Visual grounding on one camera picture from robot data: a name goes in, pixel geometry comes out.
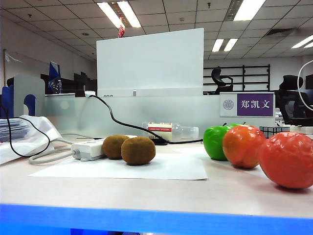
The blue file holder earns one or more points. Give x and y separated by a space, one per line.
7 102

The stack of papers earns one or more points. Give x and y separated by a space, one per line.
12 129

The brown fuzzy kiwi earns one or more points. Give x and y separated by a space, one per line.
138 150
112 147

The clear bottle red label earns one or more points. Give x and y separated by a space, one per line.
160 128

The silver grid puzzle cube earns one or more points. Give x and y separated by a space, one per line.
274 131

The ceiling fluorescent light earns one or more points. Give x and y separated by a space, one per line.
230 45
129 14
217 45
303 42
249 9
110 14

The grey file holder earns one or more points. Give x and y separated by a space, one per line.
29 84

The purple white name plate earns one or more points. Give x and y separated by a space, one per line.
254 104

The white paper sheet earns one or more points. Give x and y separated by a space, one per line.
193 150
110 170

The red hanging ornament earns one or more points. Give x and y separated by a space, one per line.
121 31

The black shelf rack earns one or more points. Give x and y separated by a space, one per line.
269 76

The white plug adapter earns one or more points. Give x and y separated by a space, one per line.
90 94

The white power strip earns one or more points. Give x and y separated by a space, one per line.
85 148

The blue crystal trophy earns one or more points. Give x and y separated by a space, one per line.
54 73

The white plastic bag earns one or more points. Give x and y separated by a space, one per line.
41 127

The ceiling air vent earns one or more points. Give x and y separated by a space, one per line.
278 32

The white partition board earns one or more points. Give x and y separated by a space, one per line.
149 63

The black background cabinets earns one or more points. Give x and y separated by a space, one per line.
80 80

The frosted glass desk divider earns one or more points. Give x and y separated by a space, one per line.
171 110

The orange red plastic fruit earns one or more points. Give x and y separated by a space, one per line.
243 147
286 160

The blue edge strip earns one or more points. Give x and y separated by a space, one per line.
146 220

